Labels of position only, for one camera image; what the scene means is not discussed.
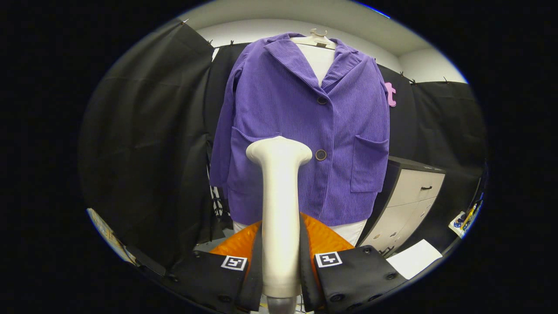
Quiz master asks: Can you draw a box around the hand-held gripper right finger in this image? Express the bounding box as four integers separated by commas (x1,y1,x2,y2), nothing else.
299,212,408,314

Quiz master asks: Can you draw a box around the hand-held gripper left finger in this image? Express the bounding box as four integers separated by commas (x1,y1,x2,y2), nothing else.
159,212,265,314

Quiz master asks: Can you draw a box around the white garment steamer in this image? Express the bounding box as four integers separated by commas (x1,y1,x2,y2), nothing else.
245,136,313,314

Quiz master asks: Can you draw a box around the purple corduroy jacket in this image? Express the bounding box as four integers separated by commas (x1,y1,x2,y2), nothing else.
209,32,391,227

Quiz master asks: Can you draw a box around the white garment form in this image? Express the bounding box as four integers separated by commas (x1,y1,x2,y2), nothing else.
233,41,367,247

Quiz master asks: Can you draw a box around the cream clothes hanger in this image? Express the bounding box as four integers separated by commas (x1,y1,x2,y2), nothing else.
290,28,337,51

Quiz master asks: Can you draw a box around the black tripod stand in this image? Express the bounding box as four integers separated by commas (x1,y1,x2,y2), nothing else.
208,185,234,232

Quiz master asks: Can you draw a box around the white paper sheet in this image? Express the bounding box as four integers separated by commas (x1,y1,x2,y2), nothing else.
386,239,443,280

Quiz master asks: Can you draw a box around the beige cabinet with dark top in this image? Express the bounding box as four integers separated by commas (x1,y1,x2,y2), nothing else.
355,156,446,258

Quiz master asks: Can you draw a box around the pale patterned panel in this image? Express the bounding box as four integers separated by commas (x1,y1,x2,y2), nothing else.
86,208,140,266

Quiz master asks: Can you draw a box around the white side shelf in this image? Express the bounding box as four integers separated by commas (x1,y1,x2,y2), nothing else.
449,201,482,238

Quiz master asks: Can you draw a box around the black backdrop cloth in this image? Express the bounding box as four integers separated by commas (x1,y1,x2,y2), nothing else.
78,20,488,269

